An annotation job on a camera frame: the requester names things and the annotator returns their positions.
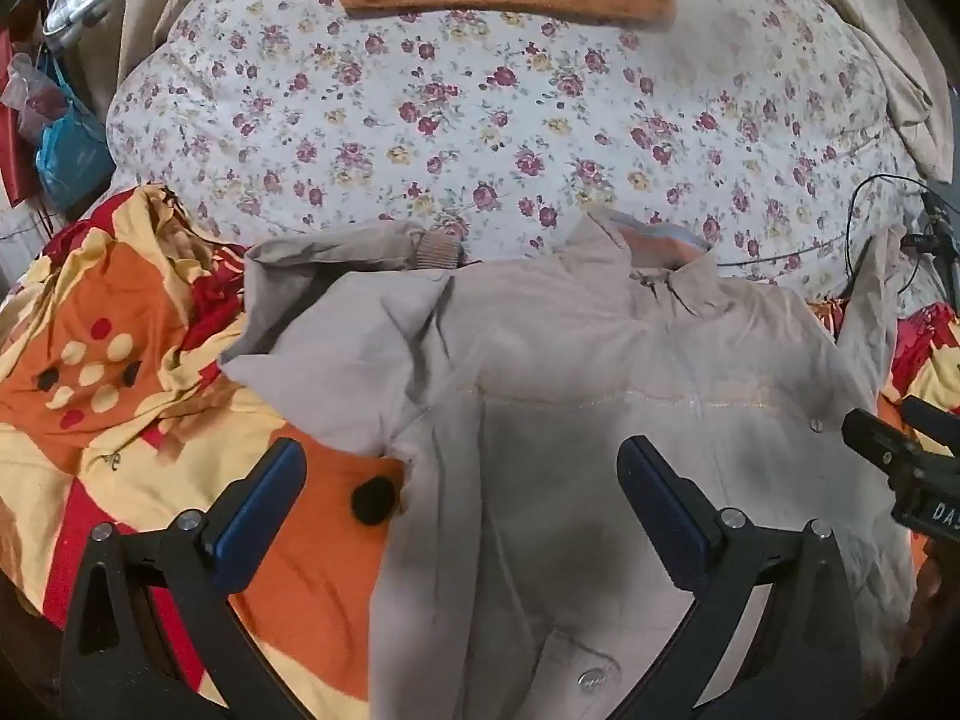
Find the beige jacket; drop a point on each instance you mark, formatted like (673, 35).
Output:
(525, 427)

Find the clear plastic bag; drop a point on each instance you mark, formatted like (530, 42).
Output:
(34, 97)
(82, 4)

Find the red bag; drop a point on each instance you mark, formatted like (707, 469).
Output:
(15, 157)

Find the beige curtain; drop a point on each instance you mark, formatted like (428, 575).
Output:
(892, 67)
(150, 7)

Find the floral quilt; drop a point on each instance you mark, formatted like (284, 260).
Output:
(450, 112)

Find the person's right hand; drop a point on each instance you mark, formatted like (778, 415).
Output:
(930, 600)

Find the blue plastic bag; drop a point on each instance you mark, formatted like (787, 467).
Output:
(71, 154)

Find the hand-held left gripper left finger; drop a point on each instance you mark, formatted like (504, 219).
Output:
(255, 514)

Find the black stand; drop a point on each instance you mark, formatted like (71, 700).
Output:
(934, 240)

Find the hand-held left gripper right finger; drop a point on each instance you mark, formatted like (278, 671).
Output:
(664, 514)

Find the orange yellow printed blanket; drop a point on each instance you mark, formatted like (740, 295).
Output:
(112, 405)

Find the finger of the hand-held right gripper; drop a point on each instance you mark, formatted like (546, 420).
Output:
(874, 439)
(930, 424)

